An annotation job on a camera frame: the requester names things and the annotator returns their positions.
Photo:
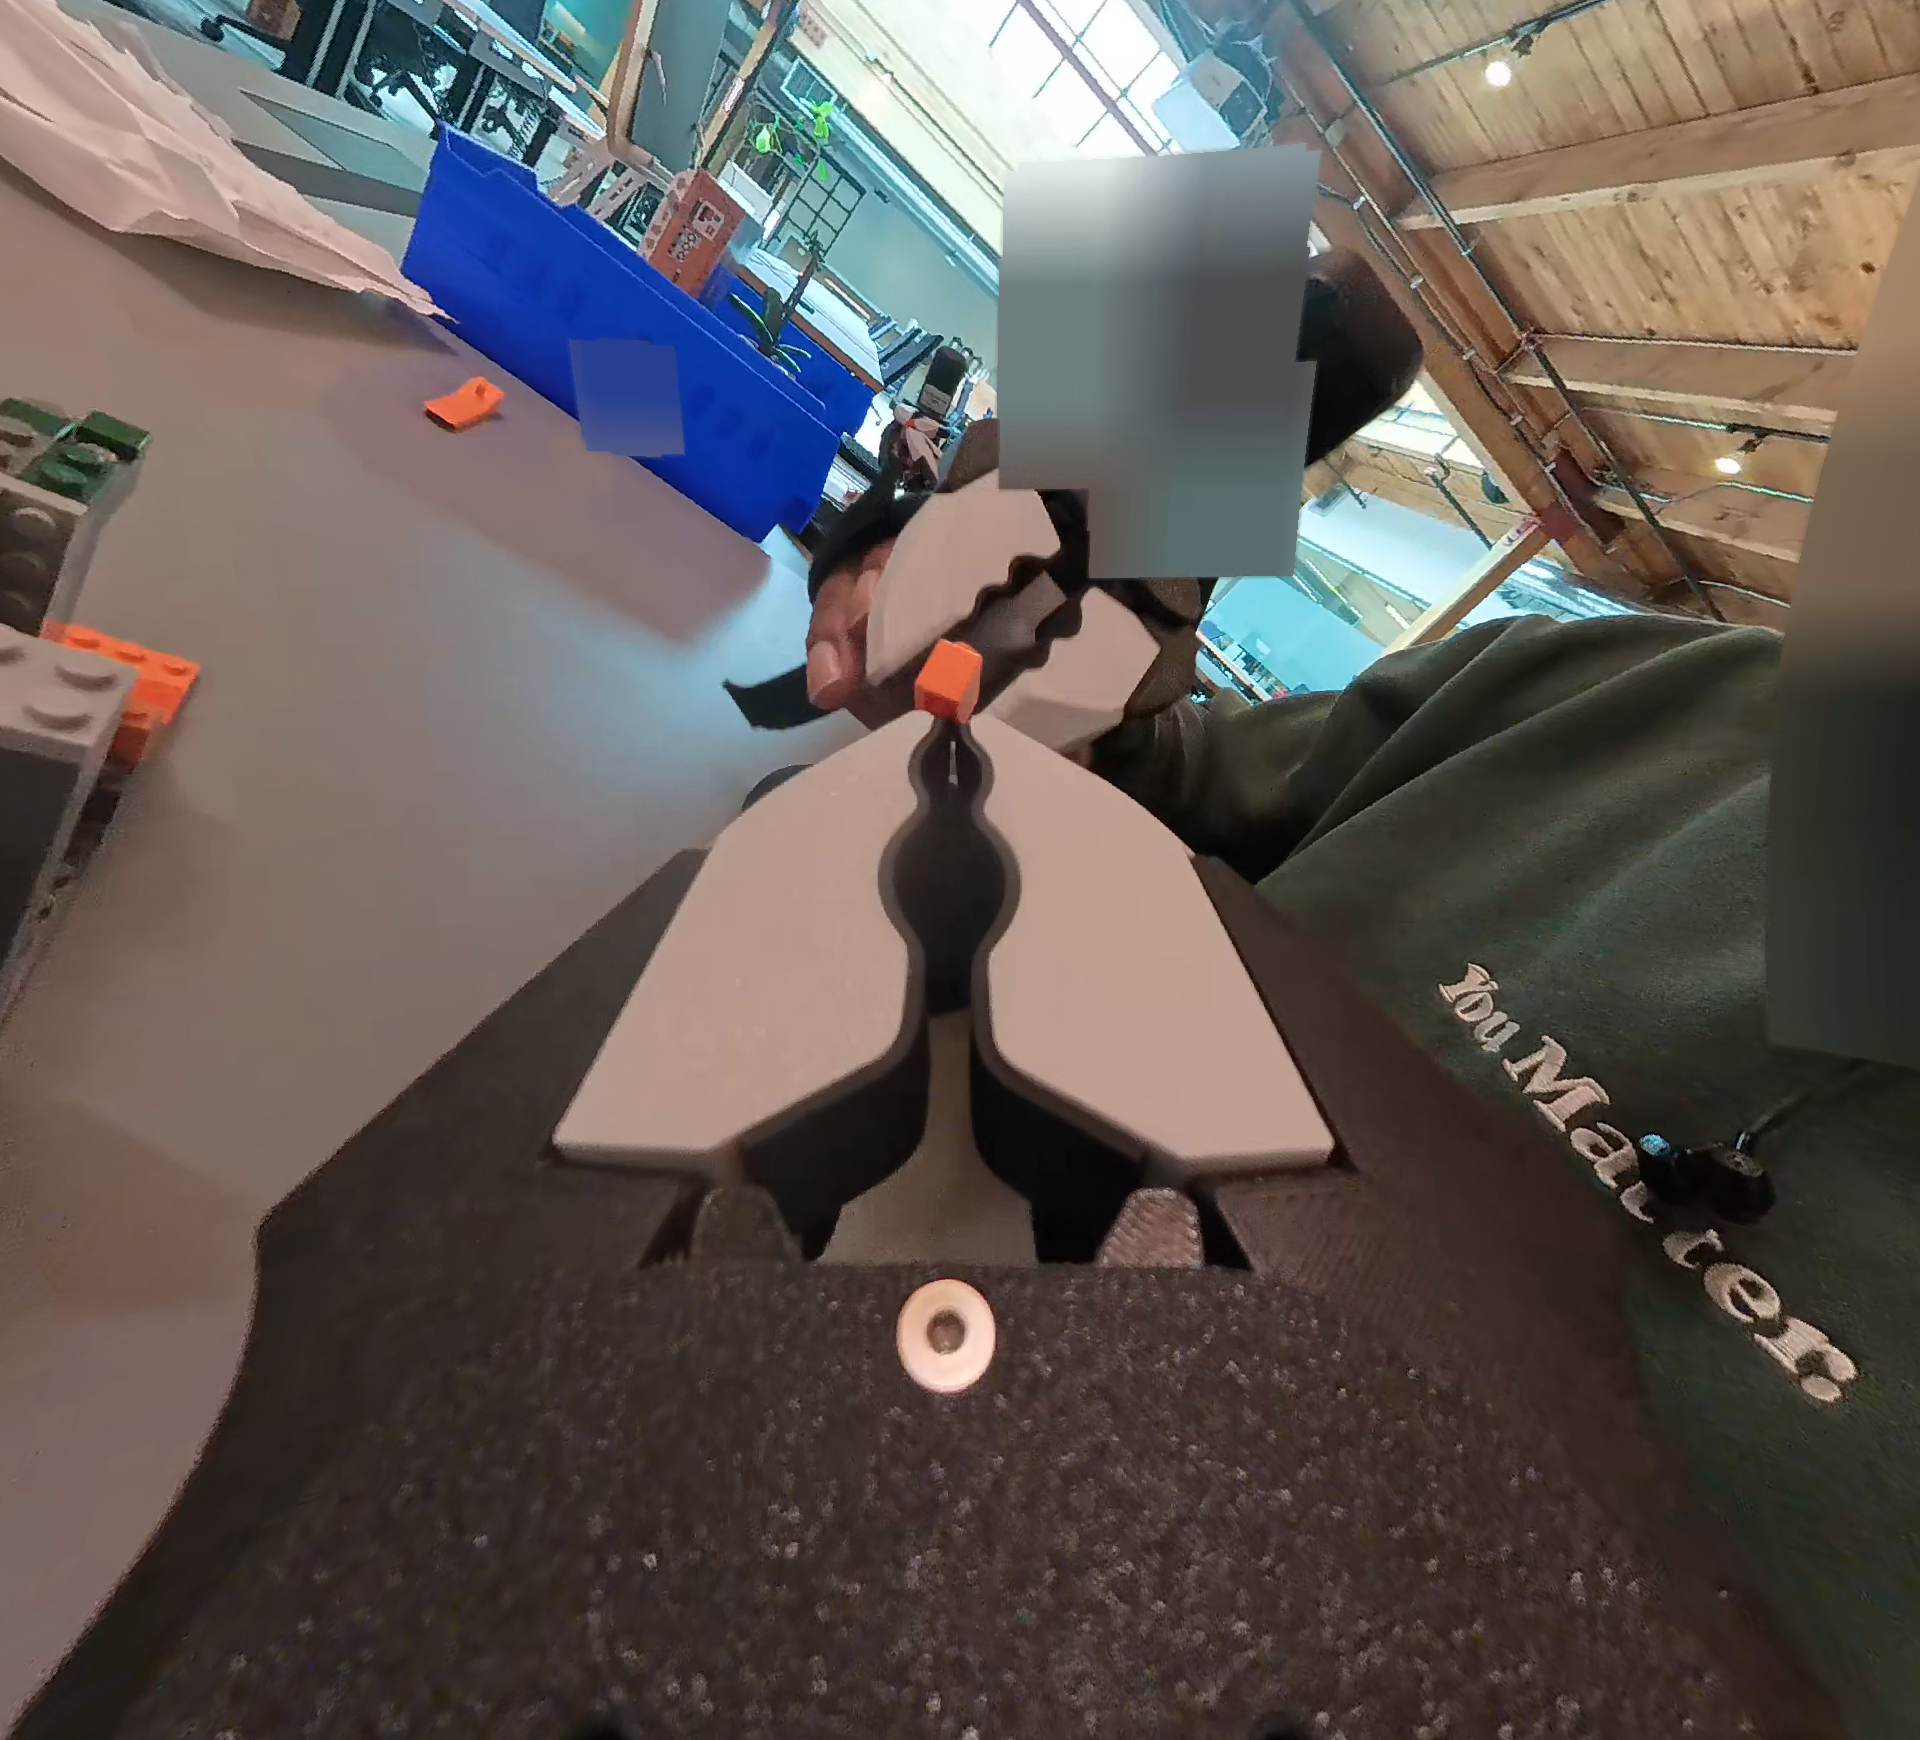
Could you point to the person's right hand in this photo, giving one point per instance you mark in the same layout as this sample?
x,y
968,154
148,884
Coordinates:
x,y
840,630

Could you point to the black clip microphone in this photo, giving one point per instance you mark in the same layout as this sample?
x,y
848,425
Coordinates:
x,y
1740,1178

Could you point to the grey tan lego building model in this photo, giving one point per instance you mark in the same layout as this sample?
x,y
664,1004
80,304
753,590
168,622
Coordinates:
x,y
61,721

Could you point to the blue plastic bin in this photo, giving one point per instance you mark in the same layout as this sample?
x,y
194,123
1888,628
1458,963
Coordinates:
x,y
495,255

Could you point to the ceiling spot light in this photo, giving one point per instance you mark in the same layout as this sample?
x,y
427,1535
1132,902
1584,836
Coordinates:
x,y
1729,463
1497,69

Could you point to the white crumpled paper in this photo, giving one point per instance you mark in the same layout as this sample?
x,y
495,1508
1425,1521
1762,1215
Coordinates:
x,y
120,151

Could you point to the orange cardboard box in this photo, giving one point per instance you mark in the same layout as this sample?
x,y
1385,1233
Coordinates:
x,y
691,233

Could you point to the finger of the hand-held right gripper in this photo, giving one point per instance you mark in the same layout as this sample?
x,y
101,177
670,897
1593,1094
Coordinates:
x,y
938,571
1088,674

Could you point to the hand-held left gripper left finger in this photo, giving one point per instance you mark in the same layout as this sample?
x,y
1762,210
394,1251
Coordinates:
x,y
750,991

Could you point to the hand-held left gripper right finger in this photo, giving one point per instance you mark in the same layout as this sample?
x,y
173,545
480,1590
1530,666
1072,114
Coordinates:
x,y
1141,1004

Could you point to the white ceiling device box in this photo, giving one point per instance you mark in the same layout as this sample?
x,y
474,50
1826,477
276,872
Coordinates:
x,y
1208,98

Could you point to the orange lego brick separator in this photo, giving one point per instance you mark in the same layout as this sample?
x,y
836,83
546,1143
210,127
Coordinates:
x,y
459,405

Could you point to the green potted plant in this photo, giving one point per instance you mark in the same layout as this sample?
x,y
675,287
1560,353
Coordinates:
x,y
780,135

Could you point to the small orange lego brick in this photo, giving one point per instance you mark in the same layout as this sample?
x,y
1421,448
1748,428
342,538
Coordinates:
x,y
948,679

